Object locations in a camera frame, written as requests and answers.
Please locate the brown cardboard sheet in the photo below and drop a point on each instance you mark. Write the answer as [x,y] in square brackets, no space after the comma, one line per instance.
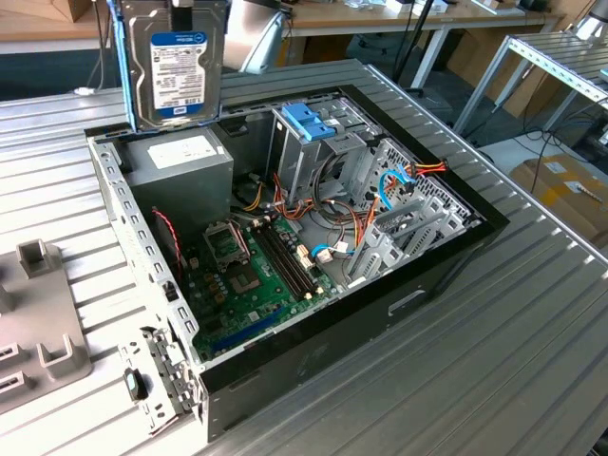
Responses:
[475,52]

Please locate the blue expansion slot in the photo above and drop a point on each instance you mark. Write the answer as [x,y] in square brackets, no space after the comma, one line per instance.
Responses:
[247,330]

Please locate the grey metal optical drive cage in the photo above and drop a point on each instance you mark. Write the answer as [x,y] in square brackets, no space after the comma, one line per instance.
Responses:
[304,161]

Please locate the white motherboard power connector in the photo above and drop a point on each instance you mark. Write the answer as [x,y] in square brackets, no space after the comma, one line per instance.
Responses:
[305,259]

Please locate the open black PC case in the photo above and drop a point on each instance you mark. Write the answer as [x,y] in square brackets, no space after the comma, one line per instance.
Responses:
[332,351]

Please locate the metal slat table white frame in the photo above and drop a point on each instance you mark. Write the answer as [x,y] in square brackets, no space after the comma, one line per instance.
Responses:
[546,52]

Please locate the black RAM slot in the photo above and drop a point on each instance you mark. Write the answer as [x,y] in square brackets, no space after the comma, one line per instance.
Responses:
[292,258]
[280,263]

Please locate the blue plastic drive latch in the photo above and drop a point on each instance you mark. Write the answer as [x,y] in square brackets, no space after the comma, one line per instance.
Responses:
[304,119]

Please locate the grey metal disk bay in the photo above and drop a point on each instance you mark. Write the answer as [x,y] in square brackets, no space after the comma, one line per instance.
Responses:
[427,214]

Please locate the large cardboard box with labels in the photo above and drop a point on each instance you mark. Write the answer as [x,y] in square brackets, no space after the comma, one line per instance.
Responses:
[560,199]

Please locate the grey plastic parts rack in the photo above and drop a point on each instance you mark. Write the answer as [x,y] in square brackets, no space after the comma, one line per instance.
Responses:
[43,309]

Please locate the green motherboard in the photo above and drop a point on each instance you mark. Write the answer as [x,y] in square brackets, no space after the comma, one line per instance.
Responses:
[256,304]

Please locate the black blue-rimmed case latch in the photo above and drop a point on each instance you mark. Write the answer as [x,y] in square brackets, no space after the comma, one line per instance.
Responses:
[135,385]

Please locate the wooden desk white frame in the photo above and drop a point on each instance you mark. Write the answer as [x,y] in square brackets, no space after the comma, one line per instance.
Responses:
[356,16]
[47,28]

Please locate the hard disk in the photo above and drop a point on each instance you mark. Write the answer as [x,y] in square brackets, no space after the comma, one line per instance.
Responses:
[178,71]

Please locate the grey Dell power supply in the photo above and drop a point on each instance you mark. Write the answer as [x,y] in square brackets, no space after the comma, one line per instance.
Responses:
[185,190]

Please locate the thin metal locking lever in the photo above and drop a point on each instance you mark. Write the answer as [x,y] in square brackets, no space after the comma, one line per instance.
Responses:
[240,239]

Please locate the small cardboard box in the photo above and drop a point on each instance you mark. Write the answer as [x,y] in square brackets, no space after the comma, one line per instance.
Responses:
[76,9]

